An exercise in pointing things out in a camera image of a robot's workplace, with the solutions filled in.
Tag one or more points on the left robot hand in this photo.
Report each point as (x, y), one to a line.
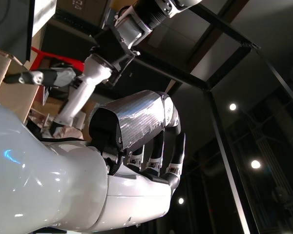
(92, 73)

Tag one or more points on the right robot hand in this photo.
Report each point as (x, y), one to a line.
(63, 182)

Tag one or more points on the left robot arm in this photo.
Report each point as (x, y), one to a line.
(141, 14)

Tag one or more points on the open cardboard box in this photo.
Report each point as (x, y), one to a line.
(14, 102)

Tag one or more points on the person in beige shirt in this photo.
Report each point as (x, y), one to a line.
(68, 132)

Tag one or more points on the red metal cart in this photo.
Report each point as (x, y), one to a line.
(41, 54)

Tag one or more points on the round ceiling spotlight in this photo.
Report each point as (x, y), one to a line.
(181, 200)
(255, 164)
(233, 106)

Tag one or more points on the black metal frame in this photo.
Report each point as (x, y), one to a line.
(225, 146)

